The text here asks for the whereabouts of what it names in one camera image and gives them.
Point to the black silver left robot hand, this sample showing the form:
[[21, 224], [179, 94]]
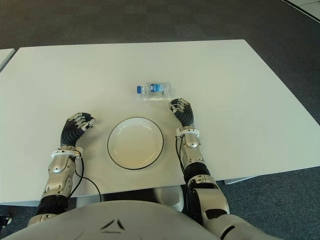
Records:
[[72, 132]]

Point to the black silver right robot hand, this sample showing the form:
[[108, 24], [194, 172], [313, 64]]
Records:
[[186, 116]]

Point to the clear water bottle blue cap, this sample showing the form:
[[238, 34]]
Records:
[[156, 90]]

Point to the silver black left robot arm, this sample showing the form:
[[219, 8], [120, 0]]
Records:
[[58, 172]]

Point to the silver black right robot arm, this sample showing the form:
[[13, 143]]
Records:
[[210, 197]]

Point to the white plate black rim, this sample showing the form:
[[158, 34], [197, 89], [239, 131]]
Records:
[[136, 145]]

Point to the silver robot waist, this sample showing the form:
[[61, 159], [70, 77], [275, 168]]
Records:
[[172, 197]]

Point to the white neighbouring table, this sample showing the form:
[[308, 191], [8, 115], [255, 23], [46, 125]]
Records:
[[5, 57]]

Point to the black stand foot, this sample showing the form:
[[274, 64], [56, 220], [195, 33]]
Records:
[[5, 221]]

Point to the grey robot torso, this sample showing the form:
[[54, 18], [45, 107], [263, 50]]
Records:
[[140, 222]]

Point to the white board on floor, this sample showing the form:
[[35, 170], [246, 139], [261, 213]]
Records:
[[308, 6]]

